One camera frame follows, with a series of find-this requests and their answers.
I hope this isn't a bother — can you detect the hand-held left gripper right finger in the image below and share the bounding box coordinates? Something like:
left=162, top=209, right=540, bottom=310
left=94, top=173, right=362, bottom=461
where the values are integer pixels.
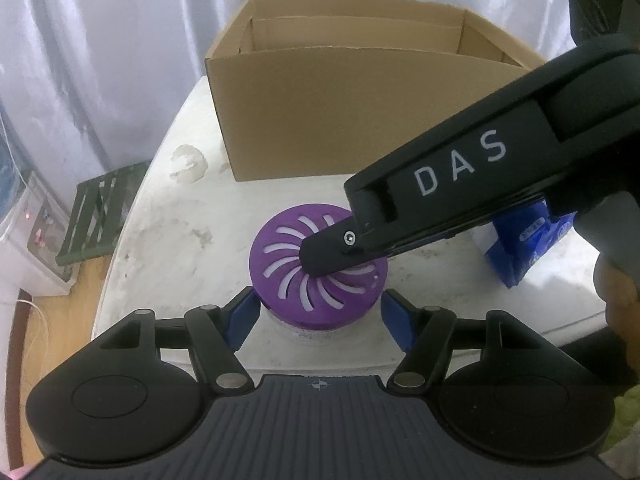
left=380, top=287, right=553, bottom=401

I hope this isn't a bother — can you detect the dark patterned cloth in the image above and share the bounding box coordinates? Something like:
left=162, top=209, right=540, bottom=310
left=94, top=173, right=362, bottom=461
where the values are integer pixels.
left=565, top=0, right=640, bottom=50

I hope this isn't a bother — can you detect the yellow-green cloth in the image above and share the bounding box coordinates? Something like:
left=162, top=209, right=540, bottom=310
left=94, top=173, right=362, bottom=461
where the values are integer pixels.
left=600, top=394, right=640, bottom=480

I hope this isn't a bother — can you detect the white cable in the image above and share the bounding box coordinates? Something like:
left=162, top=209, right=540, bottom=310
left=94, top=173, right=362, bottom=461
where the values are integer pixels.
left=17, top=299, right=51, bottom=371

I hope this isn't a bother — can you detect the white water dispenser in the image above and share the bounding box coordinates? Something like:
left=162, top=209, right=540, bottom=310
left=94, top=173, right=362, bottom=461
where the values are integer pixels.
left=0, top=170, right=71, bottom=297

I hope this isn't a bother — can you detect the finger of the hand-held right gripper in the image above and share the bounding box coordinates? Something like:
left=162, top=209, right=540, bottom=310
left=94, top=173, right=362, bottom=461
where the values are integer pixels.
left=300, top=212, right=396, bottom=277

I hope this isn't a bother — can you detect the brown cardboard box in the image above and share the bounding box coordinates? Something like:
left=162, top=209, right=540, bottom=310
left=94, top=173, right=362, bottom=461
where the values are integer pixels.
left=204, top=0, right=547, bottom=183

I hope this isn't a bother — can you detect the green slatted stool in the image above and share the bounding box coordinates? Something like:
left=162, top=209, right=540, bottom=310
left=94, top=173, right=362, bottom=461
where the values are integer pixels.
left=55, top=161, right=153, bottom=267

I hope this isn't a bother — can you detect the white curtain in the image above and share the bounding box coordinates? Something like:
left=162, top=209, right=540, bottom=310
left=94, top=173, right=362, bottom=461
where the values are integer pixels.
left=0, top=0, right=576, bottom=181

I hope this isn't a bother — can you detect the blue plastic packet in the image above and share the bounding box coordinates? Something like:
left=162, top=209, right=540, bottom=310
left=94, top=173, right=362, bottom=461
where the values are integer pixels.
left=484, top=200, right=581, bottom=289

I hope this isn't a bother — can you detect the person's right hand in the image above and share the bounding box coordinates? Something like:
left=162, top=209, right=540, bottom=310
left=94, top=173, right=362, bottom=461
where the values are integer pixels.
left=593, top=255, right=640, bottom=342

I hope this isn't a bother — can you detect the blue water bottle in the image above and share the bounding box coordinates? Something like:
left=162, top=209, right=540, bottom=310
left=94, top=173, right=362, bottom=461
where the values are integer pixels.
left=0, top=105, right=23, bottom=236

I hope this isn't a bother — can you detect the purple air freshener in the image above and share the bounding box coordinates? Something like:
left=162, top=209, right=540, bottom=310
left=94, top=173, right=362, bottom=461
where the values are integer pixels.
left=248, top=201, right=388, bottom=343

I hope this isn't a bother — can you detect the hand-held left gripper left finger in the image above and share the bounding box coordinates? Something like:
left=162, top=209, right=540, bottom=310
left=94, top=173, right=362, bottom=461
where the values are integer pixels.
left=86, top=286, right=262, bottom=397

